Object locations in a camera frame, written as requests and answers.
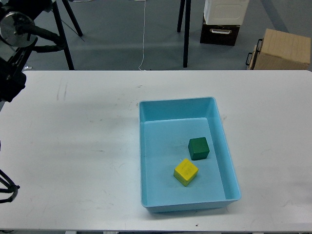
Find black tripod legs right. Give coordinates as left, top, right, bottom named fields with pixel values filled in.
left=176, top=0, right=192, bottom=68

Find light blue plastic bin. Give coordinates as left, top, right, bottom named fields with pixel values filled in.
left=139, top=97, right=241, bottom=213

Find black tripod legs left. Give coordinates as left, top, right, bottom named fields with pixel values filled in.
left=50, top=0, right=83, bottom=71

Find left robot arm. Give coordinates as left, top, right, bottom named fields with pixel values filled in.
left=0, top=0, right=66, bottom=102

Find black crate with handle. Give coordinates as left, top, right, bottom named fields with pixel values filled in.
left=200, top=23, right=240, bottom=46

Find yellow wooden cube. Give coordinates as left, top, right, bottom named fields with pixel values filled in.
left=174, top=158, right=199, bottom=187

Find light wooden box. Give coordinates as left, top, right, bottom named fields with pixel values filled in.
left=246, top=29, right=311, bottom=70

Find white appliance box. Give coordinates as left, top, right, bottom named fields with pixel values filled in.
left=204, top=0, right=249, bottom=25

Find green wooden cube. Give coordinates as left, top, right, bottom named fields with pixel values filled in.
left=188, top=137, right=210, bottom=160

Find black tripod legs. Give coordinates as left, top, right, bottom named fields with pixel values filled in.
left=176, top=0, right=192, bottom=68
left=50, top=0, right=83, bottom=71

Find white hanging cable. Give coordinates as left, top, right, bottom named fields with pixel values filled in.
left=138, top=0, right=147, bottom=72

